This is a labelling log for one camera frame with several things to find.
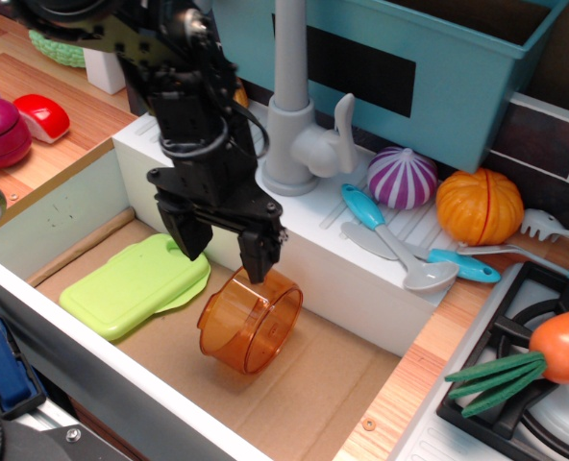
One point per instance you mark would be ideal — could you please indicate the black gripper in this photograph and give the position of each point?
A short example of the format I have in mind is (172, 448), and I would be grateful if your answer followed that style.
(212, 183)

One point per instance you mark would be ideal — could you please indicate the orange transparent toy pot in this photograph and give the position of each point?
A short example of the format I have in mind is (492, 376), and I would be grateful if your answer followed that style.
(245, 325)

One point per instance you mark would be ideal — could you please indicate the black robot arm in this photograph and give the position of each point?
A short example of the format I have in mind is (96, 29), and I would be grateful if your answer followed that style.
(172, 60)

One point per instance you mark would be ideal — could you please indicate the white toy sink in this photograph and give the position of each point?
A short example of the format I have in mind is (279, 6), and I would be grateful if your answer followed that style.
(167, 404)

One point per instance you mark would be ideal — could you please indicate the light green cutting board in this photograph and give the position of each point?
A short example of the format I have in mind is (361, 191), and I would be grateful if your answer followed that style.
(142, 280)

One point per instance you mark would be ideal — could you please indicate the grey toy faucet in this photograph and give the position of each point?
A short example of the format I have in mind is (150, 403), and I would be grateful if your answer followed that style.
(301, 152)

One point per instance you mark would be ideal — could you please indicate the yellow toy corn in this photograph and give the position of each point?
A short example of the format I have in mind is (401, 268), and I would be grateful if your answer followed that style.
(240, 94)

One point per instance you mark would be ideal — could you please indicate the purple striped toy onion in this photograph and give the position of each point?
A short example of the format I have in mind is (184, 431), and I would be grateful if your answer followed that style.
(399, 178)

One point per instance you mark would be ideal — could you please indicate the white salt shaker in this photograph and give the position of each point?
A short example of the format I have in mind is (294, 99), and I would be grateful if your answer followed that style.
(104, 71)

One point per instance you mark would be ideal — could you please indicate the red white toy slice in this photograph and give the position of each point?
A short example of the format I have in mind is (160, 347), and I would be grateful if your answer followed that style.
(47, 121)

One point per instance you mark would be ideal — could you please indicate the green bumpy toy gourd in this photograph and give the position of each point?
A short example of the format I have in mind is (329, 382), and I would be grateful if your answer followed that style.
(61, 53)

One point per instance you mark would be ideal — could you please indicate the magenta toy beet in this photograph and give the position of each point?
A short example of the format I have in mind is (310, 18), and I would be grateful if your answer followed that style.
(15, 137)

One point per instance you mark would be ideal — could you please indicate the orange toy pumpkin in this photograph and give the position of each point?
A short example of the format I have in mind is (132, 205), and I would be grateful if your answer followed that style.
(480, 208)

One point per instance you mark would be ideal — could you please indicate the teal plastic bin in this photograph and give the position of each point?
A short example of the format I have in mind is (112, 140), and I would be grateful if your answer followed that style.
(434, 76)

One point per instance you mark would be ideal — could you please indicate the grey toy pasta server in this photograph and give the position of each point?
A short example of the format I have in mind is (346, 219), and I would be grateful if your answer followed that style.
(538, 224)

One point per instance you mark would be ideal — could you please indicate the orange toy carrot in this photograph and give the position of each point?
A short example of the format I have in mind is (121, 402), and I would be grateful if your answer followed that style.
(492, 383)

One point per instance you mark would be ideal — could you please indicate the black toy stove grate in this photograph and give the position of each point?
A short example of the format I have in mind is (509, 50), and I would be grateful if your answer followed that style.
(534, 424)

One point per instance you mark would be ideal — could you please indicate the blue handled grey knife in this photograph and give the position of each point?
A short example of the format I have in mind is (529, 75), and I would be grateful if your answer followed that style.
(468, 267)

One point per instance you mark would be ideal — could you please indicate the blue handled grey spoon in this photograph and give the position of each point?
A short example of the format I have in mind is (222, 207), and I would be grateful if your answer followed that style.
(421, 277)

